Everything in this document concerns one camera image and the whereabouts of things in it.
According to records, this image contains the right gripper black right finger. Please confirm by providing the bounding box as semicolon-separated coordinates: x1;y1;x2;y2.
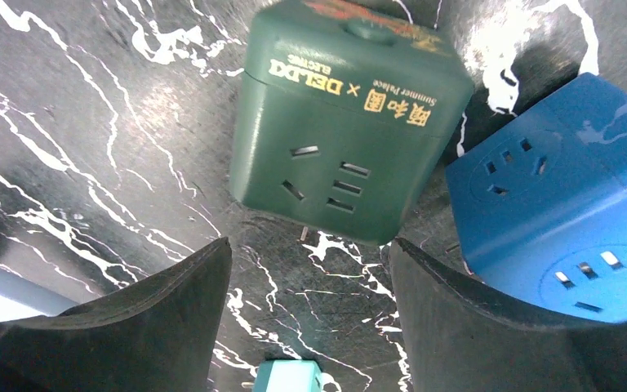
389;238;627;391

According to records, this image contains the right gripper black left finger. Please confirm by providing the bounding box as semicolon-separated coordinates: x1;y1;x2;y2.
0;238;232;391

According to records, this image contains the teal charger plug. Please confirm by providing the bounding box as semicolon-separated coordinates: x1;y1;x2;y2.
242;359;323;392

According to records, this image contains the blue cube adapter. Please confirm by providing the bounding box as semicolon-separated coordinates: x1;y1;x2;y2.
446;73;627;323

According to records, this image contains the light blue power strip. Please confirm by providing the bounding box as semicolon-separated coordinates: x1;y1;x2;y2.
0;269;78;322

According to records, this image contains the dark green cube adapter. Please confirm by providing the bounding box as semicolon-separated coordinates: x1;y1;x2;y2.
229;1;474;245

